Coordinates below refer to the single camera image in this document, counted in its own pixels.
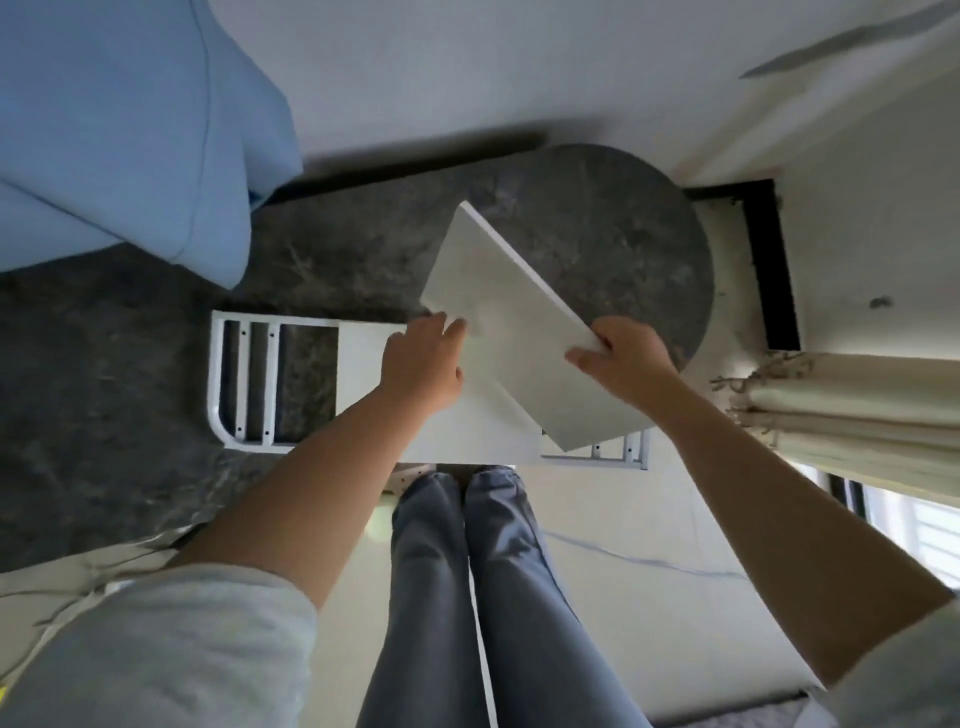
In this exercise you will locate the person's left hand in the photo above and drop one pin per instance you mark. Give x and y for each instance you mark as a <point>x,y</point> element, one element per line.
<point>423,365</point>

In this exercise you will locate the person's right hand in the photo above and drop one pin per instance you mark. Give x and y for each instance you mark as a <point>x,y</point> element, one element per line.
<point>638,363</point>

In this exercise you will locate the white wooden board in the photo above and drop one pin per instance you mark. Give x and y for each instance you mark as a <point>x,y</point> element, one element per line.
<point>518,308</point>
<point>488,428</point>

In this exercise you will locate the white metal frame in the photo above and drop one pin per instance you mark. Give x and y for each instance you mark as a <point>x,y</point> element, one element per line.
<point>248,375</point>

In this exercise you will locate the person's left forearm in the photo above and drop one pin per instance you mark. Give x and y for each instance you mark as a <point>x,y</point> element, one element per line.
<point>308,495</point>

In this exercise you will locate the person's right forearm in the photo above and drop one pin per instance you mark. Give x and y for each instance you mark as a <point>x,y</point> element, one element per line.
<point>795,525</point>

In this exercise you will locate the person's white shirt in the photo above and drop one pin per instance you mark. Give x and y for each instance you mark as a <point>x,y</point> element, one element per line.
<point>150,653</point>

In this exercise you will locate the patterned beige curtain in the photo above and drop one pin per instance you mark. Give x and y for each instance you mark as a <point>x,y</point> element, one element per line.
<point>855,420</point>

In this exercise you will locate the grey marble TV cabinet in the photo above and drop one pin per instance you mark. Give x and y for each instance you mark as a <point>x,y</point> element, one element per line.
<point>135,360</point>

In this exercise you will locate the blue cloth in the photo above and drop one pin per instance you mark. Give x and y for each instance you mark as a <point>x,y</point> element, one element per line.
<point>120,120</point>

